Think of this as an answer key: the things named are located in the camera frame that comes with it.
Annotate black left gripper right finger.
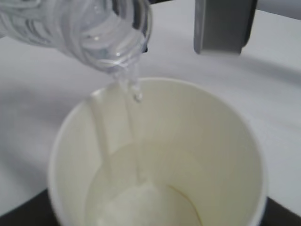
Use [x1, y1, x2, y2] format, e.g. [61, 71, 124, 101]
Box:
[261, 198, 301, 226]

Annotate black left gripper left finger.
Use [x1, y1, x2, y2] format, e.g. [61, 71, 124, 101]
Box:
[0, 190, 56, 226]

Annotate white paper cup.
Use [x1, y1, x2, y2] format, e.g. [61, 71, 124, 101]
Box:
[48, 78, 267, 226]

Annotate clear water bottle green label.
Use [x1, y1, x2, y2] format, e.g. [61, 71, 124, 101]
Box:
[0, 0, 152, 73]

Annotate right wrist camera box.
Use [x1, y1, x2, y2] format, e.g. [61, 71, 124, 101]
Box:
[193, 0, 258, 55]

